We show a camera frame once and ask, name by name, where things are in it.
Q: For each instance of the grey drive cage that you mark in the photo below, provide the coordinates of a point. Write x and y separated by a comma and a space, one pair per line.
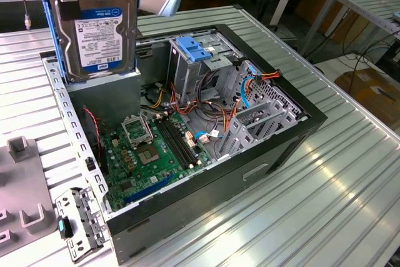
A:
187, 73

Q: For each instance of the green motherboard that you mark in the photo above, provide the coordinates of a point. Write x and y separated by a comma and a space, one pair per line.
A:
162, 154

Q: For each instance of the hard disk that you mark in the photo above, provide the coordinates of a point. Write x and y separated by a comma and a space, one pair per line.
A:
100, 38

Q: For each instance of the silver slot bracket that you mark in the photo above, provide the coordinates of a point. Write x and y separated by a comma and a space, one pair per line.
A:
90, 217

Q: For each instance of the black clip with teal tab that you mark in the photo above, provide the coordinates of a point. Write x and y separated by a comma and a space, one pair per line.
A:
67, 228

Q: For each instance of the black open PC case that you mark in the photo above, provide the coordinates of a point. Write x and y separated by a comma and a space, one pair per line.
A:
187, 198

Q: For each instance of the grey parts rack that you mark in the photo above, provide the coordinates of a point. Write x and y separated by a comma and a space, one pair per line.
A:
18, 192

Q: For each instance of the grey power supply box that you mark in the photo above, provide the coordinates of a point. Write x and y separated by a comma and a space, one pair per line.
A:
106, 101

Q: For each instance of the grey metal disk bay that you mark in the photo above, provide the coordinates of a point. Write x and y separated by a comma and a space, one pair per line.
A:
268, 113

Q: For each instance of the black RAM slot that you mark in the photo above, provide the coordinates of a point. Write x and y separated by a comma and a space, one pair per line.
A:
175, 142
170, 142
180, 142
185, 142

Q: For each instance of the small black case latch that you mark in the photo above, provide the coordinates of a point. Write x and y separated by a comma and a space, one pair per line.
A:
90, 164

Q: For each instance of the blue plastic drive latch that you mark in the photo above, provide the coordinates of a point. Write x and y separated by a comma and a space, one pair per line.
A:
193, 49

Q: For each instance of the blue expansion slot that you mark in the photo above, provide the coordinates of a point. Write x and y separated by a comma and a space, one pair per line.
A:
147, 190

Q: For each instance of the brown cardboard box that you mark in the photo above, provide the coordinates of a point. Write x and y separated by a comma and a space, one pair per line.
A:
368, 92

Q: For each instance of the metal slat side table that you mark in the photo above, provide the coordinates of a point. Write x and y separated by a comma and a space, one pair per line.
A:
368, 4

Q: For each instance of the CPU socket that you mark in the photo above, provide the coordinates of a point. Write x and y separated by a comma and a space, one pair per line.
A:
149, 154

